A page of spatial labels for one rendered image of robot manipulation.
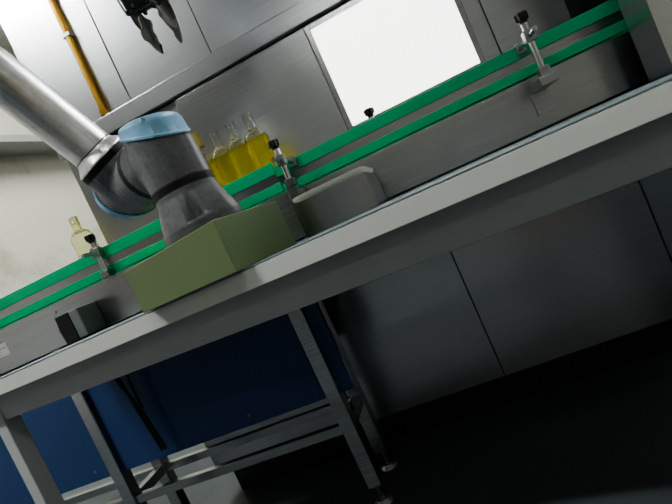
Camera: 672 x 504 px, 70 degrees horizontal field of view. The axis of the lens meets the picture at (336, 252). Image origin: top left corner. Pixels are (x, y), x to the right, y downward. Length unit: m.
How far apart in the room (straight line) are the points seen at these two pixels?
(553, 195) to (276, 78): 1.07
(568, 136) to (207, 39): 1.29
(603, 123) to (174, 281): 0.64
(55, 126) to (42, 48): 1.02
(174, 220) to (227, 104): 0.80
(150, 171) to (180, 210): 0.09
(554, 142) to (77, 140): 0.79
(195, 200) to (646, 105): 0.65
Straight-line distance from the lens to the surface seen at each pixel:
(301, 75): 1.54
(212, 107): 1.62
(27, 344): 1.73
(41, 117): 1.01
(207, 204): 0.84
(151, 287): 0.85
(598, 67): 1.36
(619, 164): 0.67
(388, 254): 0.71
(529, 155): 0.62
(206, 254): 0.76
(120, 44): 1.84
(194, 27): 1.73
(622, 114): 0.63
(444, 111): 1.31
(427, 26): 1.52
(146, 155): 0.88
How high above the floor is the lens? 0.76
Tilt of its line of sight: 3 degrees down
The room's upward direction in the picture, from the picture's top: 24 degrees counter-clockwise
